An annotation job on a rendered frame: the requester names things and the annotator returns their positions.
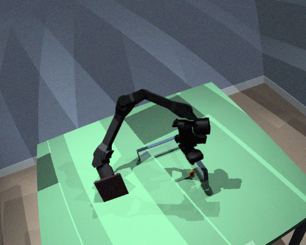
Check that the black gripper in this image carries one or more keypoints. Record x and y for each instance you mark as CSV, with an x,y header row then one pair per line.
x,y
187,146

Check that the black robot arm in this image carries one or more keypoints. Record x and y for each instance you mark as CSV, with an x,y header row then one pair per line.
x,y
199,126

